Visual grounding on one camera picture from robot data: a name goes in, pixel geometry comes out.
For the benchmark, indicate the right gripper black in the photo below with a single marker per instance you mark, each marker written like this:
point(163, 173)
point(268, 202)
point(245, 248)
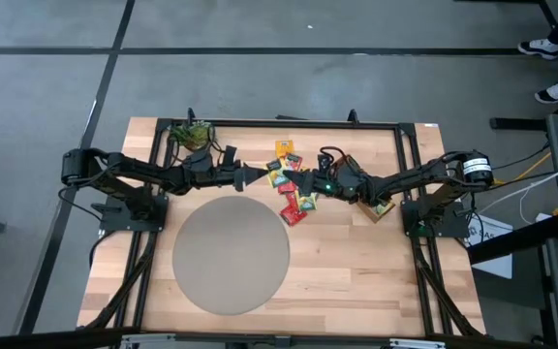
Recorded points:
point(342, 184)

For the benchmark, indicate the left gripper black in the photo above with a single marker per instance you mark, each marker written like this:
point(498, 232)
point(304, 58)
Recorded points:
point(211, 174)

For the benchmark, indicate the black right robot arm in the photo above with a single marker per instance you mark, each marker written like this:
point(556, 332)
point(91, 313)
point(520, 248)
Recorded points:
point(419, 174)

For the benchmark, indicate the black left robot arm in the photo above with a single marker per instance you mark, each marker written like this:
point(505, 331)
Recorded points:
point(129, 167)

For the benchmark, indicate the red tea packet dark band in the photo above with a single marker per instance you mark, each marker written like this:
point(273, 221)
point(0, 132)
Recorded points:
point(294, 161)

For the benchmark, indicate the small potted green plant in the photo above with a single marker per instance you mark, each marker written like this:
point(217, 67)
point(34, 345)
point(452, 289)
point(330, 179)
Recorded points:
point(192, 136)

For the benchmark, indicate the round grey table mat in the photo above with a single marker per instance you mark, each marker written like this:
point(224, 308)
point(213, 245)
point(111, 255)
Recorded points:
point(230, 257)

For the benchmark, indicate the white paper sheet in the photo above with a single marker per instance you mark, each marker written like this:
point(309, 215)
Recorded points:
point(497, 266)

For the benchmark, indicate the black metal bar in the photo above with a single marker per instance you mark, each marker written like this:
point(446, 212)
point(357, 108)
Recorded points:
point(516, 124)

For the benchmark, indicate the black metal beam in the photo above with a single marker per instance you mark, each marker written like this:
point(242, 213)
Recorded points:
point(516, 240)

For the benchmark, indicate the person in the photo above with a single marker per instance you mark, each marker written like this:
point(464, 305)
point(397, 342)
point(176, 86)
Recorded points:
point(540, 47)

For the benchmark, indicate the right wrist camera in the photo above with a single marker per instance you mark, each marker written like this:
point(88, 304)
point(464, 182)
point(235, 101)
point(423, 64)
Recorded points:
point(325, 164)

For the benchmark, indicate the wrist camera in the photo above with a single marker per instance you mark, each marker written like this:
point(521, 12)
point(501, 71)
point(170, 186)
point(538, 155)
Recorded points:
point(230, 154)
point(325, 164)

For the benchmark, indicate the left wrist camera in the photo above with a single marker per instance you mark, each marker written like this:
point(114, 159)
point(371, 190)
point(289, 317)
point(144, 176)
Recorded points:
point(230, 154)

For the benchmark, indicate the black aluminium table frame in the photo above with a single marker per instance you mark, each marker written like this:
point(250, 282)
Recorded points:
point(337, 124)

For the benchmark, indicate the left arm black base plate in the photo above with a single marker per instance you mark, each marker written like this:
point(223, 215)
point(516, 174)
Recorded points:
point(114, 220)

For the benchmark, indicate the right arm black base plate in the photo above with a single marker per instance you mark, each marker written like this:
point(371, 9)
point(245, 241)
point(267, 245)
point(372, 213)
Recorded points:
point(453, 228)

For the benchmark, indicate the black horizontal rail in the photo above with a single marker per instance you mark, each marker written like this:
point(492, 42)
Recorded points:
point(41, 339)

